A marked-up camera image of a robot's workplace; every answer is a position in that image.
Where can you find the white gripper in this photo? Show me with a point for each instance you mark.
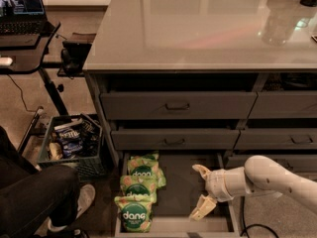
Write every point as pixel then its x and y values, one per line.
pixel 217 183

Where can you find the green chip bag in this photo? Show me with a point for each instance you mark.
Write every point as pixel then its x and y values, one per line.
pixel 147 165
pixel 136 212
pixel 141 185

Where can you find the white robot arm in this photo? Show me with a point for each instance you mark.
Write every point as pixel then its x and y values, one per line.
pixel 258 175

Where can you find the open bottom left drawer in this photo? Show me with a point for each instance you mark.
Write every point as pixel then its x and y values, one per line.
pixel 178 198

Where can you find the middle right drawer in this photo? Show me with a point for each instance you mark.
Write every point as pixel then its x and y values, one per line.
pixel 288 138

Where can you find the top left drawer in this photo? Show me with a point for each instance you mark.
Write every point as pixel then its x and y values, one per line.
pixel 177 105

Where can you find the middle left drawer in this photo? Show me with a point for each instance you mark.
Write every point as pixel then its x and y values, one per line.
pixel 164 139

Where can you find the bottom right drawer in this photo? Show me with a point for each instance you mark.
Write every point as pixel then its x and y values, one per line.
pixel 294 163

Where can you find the top right drawer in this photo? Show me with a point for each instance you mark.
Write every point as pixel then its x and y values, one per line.
pixel 285 104

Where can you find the grey drawer cabinet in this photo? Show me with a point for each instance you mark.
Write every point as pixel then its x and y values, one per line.
pixel 203 45

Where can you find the blue snack bag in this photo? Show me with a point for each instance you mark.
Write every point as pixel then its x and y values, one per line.
pixel 68 135

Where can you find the green plastic crate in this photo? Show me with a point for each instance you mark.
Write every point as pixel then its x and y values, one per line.
pixel 89 164

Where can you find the white sneaker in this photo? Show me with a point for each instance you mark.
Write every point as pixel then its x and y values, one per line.
pixel 85 200

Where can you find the person's leg dark trousers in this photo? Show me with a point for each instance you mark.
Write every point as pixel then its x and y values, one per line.
pixel 28 197

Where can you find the black device on stand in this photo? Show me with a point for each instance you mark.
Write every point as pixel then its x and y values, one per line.
pixel 74 53

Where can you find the black side desk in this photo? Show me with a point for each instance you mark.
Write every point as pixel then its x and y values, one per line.
pixel 30 61

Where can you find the white object on desk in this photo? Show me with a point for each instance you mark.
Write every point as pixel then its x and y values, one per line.
pixel 5 61

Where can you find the laptop computer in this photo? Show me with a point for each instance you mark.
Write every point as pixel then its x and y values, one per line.
pixel 22 17

